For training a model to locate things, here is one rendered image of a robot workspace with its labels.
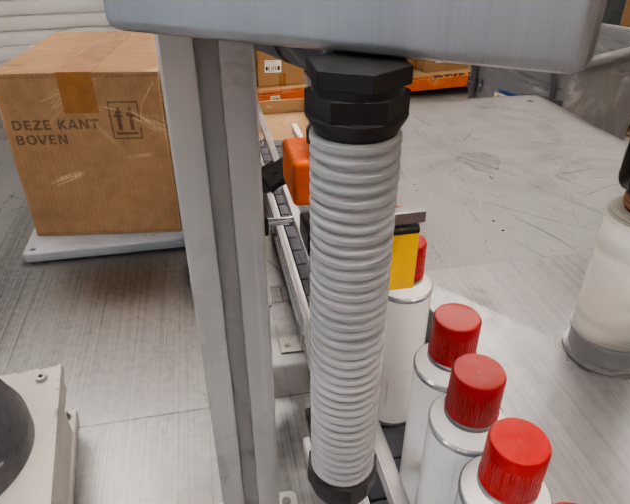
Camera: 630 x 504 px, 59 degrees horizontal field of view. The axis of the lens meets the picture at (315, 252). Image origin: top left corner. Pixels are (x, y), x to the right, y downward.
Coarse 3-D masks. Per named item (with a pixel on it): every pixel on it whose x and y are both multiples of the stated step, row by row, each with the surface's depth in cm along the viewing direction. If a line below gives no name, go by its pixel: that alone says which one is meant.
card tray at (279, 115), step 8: (264, 104) 150; (272, 104) 150; (280, 104) 151; (288, 104) 151; (296, 104) 152; (264, 112) 151; (272, 112) 152; (280, 112) 152; (288, 112) 152; (296, 112) 153; (304, 112) 153; (272, 120) 147; (280, 120) 147; (288, 120) 147; (296, 120) 147; (304, 120) 147; (272, 128) 142; (280, 128) 142; (288, 128) 142; (304, 128) 142; (272, 136) 137; (280, 136) 137; (288, 136) 137; (304, 136) 137
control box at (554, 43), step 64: (128, 0) 20; (192, 0) 19; (256, 0) 18; (320, 0) 17; (384, 0) 16; (448, 0) 16; (512, 0) 15; (576, 0) 14; (512, 64) 16; (576, 64) 15
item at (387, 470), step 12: (264, 120) 109; (264, 132) 103; (276, 156) 94; (288, 192) 82; (288, 204) 79; (300, 240) 71; (384, 444) 44; (384, 456) 43; (384, 468) 42; (396, 468) 42; (384, 480) 42; (396, 480) 41; (396, 492) 40
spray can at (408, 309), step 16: (416, 272) 47; (416, 288) 47; (432, 288) 49; (400, 304) 47; (416, 304) 47; (400, 320) 48; (416, 320) 49; (400, 336) 49; (416, 336) 50; (384, 352) 51; (400, 352) 50; (384, 368) 52; (400, 368) 51; (384, 384) 53; (400, 384) 52; (384, 400) 54; (400, 400) 54; (384, 416) 55; (400, 416) 55
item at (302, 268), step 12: (276, 144) 120; (264, 156) 115; (276, 192) 100; (288, 228) 89; (288, 240) 91; (300, 252) 83; (300, 264) 81; (300, 276) 78; (384, 432) 55; (396, 432) 55; (396, 444) 54; (396, 456) 53; (372, 492) 50; (384, 492) 50
